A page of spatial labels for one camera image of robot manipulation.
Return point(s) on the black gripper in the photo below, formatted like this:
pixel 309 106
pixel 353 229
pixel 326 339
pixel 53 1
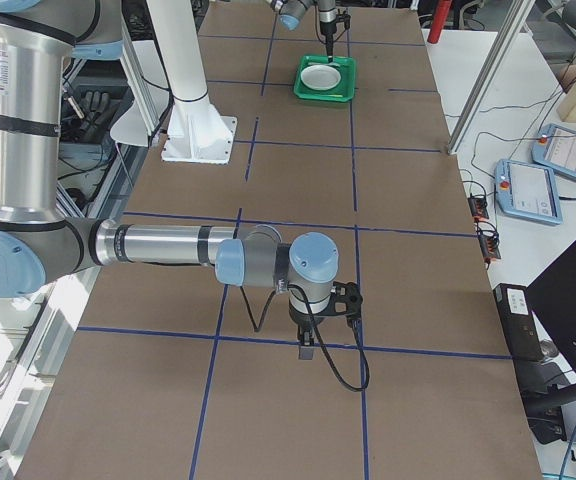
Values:
pixel 326 28
pixel 300 319

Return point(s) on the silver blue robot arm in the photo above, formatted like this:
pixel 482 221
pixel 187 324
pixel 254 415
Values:
pixel 39 245
pixel 291 12

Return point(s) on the white round plate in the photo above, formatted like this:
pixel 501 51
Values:
pixel 320 77

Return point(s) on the green plastic tray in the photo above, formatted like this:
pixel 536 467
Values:
pixel 344 92

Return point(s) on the red cylinder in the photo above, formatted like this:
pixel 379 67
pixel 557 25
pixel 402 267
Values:
pixel 439 18

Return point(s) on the orange black adapter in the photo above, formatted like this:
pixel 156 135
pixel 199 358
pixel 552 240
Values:
pixel 478 207
pixel 489 245

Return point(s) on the black box device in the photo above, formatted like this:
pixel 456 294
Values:
pixel 517 322

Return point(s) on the white paper sheet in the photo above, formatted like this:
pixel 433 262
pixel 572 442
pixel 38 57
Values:
pixel 130 128

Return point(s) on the near blue teach pendant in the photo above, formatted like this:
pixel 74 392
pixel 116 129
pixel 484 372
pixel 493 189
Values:
pixel 527 191

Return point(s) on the blue teach pendant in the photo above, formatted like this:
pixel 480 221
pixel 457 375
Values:
pixel 527 191
pixel 555 147

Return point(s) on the far blue teach pendant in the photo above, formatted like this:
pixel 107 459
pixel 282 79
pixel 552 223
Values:
pixel 555 147

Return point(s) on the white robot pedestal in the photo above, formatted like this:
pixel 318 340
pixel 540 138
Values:
pixel 197 132

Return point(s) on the aluminium frame post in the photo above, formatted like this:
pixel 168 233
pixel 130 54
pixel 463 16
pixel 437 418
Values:
pixel 503 42

